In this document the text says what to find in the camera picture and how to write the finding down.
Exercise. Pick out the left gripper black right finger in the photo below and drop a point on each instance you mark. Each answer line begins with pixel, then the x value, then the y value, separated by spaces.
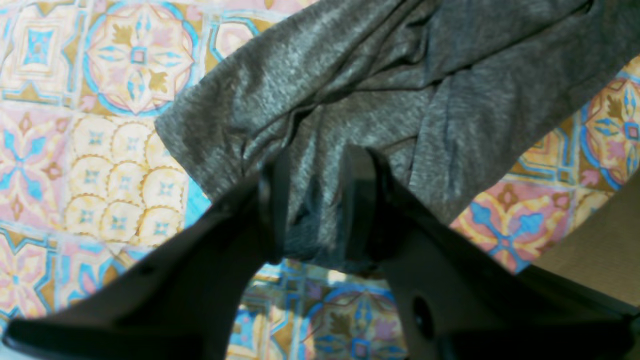
pixel 454 301

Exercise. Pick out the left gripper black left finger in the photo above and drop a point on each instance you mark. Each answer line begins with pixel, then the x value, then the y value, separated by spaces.
pixel 179 301

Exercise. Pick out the grey t-shirt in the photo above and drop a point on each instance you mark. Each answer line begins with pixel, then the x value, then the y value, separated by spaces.
pixel 451 91

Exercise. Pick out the patterned tile tablecloth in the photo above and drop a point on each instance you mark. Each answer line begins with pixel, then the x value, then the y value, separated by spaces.
pixel 88 188

